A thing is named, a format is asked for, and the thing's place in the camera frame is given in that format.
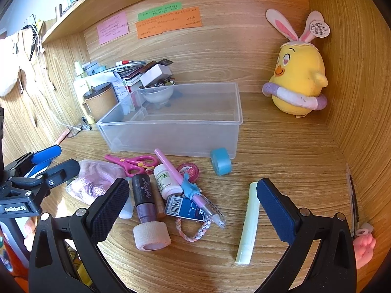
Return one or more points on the clear plastic storage box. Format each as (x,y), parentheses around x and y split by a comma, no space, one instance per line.
(198,118)

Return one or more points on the beige bandage roll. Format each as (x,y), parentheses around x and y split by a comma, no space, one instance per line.
(151,236)

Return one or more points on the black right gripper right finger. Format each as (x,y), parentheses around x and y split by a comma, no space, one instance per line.
(333,268)

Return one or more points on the red round tin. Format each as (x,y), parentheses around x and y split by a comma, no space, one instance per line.
(190,169)

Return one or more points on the blue tape roll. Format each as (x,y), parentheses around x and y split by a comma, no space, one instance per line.
(221,161)

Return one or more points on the beige concealer tube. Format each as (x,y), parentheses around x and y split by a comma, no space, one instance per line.
(159,203)

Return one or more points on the yellow chick plush toy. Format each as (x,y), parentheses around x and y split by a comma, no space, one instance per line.
(300,75)

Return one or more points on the white pill bottle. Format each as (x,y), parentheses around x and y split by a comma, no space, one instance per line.
(166,185)

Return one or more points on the stack of papers and books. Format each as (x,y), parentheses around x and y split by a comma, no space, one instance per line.
(124,78)

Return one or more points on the blue Max staples box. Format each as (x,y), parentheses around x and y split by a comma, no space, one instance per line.
(181,207)

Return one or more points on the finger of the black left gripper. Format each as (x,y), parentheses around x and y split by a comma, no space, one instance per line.
(41,160)
(59,174)

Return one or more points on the red white marker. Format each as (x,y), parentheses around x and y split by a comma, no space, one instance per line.
(130,62)

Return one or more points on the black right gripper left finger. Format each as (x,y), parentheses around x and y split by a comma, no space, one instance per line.
(51,268)

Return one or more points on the pink sticky note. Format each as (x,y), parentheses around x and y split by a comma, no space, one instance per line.
(112,28)

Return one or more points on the white bowl of trinkets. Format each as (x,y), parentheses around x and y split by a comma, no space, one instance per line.
(160,93)

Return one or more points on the brown lidded mug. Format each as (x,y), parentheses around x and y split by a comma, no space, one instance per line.
(99,100)

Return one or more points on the black pen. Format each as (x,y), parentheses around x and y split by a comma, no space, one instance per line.
(353,202)

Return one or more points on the yellow green spray bottle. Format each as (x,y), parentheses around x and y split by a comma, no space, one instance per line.
(80,84)

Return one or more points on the pink foot-shaped toy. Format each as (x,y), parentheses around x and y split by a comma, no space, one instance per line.
(364,244)

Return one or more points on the small white box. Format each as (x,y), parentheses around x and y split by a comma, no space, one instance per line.
(156,73)

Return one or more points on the pink scissors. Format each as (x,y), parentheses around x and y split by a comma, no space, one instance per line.
(134,165)

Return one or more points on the pale green stick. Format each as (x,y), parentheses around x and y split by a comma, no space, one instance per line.
(249,232)

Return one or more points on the green sticky note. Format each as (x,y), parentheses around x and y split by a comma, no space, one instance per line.
(167,8)

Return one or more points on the orange sticky note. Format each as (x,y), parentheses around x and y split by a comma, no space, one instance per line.
(180,19)

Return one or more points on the dark purple lipstick tube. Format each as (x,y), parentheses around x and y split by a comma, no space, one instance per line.
(144,199)

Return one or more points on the pink knitted cloth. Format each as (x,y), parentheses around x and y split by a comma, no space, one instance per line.
(94,179)

